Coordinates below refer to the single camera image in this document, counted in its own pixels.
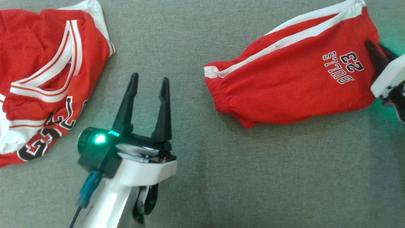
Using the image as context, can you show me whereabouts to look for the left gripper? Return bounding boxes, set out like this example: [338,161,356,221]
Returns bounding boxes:
[78,73,178,186]

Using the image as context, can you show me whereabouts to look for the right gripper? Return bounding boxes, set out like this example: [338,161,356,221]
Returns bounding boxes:
[365,40,405,124]

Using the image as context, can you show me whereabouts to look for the red basketball shorts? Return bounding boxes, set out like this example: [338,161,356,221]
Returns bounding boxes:
[204,0,388,129]

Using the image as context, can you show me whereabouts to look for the red basketball jersey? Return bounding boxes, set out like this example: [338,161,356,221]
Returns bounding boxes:
[0,0,116,168]

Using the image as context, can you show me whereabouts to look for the large grey sofa seat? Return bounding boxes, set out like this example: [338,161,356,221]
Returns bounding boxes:
[0,0,405,228]

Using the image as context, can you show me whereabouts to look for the black cable with blue plug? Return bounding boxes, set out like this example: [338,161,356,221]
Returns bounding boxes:
[69,171,103,228]

